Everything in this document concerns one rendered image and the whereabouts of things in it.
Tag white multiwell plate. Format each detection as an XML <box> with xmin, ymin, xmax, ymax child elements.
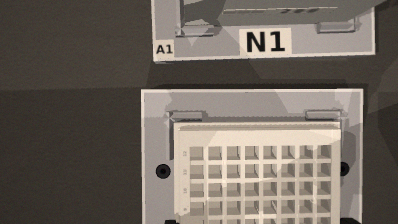
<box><xmin>174</xmin><ymin>121</ymin><xmax>341</xmax><ymax>224</ymax></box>

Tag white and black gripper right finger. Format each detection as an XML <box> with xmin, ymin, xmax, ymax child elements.
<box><xmin>340</xmin><ymin>218</ymin><xmax>361</xmax><ymax>224</ymax></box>

